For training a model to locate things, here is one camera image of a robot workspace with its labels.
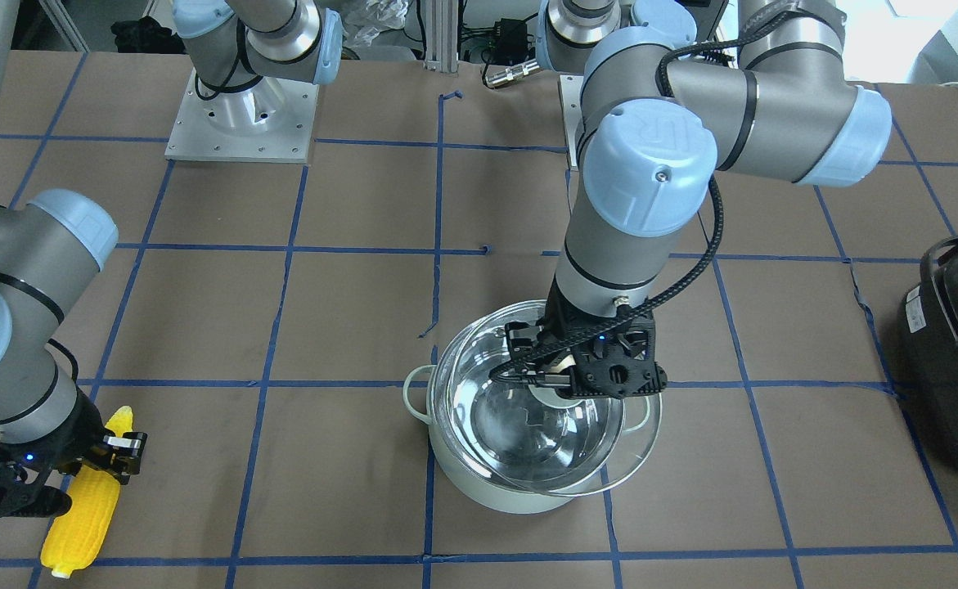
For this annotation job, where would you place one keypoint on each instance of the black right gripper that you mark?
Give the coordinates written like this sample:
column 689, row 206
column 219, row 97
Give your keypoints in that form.
column 79, row 431

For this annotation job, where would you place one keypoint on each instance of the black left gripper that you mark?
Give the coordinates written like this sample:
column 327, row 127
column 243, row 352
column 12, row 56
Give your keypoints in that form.
column 559, row 321

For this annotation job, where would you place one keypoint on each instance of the yellow plastic corn cob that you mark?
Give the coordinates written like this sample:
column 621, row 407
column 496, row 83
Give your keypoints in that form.
column 75, row 539

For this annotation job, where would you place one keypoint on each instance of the glass pot lid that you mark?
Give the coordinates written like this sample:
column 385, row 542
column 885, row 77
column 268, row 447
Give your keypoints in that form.
column 540, row 409

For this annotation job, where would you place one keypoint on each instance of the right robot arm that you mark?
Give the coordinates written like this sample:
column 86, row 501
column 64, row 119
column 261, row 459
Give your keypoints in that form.
column 52, row 249

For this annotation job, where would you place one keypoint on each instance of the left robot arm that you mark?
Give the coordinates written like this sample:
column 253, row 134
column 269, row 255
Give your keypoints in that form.
column 660, row 114

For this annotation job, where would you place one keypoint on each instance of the pale green electric pot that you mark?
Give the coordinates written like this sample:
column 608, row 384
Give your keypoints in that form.
column 511, row 483

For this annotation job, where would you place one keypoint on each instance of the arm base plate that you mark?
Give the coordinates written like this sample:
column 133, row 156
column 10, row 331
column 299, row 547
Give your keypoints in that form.
column 573, row 114
column 269, row 123

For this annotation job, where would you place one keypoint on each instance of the aluminium frame post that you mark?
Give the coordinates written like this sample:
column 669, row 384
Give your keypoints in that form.
column 441, row 21

